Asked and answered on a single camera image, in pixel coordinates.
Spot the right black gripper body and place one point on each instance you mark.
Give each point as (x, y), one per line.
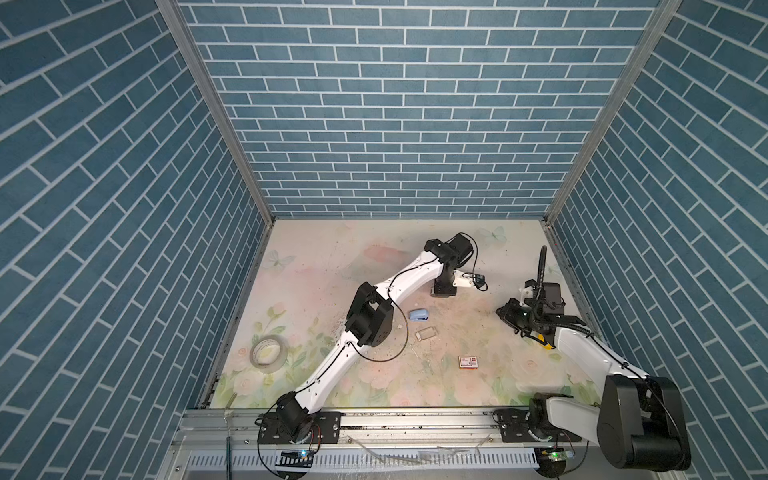
(535, 315)

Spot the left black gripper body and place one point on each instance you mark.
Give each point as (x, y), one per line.
(443, 283)

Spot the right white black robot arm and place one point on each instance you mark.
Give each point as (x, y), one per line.
(638, 422)

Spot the yellow tape measure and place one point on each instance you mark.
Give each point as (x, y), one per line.
(544, 342)

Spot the clear tape roll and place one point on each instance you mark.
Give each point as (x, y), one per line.
(269, 354)

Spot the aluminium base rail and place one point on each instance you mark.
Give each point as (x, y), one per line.
(432, 428)

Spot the white slotted cable duct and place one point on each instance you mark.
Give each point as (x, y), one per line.
(361, 461)

